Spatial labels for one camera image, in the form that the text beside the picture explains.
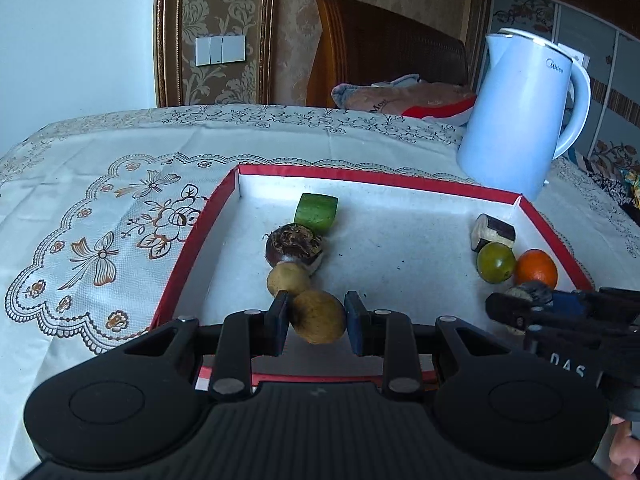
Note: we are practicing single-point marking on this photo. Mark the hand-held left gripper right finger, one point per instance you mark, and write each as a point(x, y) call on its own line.
point(355, 322)

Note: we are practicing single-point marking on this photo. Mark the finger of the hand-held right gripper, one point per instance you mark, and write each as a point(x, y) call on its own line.
point(505, 310)
point(565, 300)

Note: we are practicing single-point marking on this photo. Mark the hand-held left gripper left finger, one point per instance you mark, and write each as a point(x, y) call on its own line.
point(277, 320)

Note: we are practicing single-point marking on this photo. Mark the dark water chestnut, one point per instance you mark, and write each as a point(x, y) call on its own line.
point(525, 291)
point(290, 250)

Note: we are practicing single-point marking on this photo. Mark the brown longan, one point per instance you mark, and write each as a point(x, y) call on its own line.
point(320, 316)
point(286, 280)

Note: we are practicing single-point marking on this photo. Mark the orange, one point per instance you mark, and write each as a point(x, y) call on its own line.
point(536, 267)

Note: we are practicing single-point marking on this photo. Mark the green lime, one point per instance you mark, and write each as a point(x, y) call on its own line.
point(495, 261)

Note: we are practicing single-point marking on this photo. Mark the red-rimmed white tray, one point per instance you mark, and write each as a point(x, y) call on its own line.
point(400, 260)

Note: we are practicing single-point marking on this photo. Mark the green cucumber piece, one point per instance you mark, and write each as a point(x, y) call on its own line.
point(315, 212)

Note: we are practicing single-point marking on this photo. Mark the person's right hand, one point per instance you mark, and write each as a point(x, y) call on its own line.
point(625, 452)

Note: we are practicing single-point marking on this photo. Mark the white electric kettle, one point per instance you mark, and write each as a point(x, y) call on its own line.
point(510, 120)

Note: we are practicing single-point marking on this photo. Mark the folded cloth on chair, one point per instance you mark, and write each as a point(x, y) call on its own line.
point(400, 97)

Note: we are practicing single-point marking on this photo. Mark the white floral tablecloth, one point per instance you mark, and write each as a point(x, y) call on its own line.
point(100, 160)

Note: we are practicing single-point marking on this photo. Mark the white light switch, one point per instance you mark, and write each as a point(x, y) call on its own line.
point(220, 50)

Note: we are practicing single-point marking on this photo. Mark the gilded wall panel frame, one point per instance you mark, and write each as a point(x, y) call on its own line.
point(167, 35)

